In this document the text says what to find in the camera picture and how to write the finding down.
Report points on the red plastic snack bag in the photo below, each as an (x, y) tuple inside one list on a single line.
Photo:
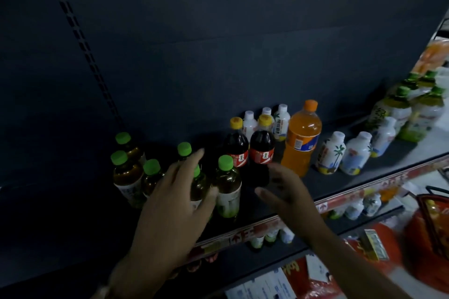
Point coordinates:
[(296, 276)]

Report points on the red shelf price strip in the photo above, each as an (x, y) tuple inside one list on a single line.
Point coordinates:
[(350, 197)]

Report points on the large green-capped tea bottle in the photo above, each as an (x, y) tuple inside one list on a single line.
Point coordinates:
[(393, 107), (422, 116), (428, 76), (411, 79)]

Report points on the person's left forearm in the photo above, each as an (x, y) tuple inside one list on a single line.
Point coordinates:
[(122, 288)]

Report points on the yellow trimmed card pack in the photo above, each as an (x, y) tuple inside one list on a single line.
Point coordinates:
[(373, 244)]

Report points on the small yellow-capped cola bottle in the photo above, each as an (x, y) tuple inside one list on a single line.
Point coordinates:
[(262, 143), (236, 144)]

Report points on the person's left hand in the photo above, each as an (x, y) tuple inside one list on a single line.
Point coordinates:
[(168, 225)]

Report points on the dark grey metal shelf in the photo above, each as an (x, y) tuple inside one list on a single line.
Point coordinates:
[(393, 165)]

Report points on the red shopping basket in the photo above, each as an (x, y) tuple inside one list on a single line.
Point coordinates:
[(414, 239)]

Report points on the white bottle yellow base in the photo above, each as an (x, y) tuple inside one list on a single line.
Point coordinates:
[(266, 111), (281, 123), (249, 123)]

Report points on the shrink-wrapped bottle packs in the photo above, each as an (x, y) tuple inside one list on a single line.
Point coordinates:
[(433, 55)]

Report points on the person's right hand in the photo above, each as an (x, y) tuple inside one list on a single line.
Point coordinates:
[(298, 207)]

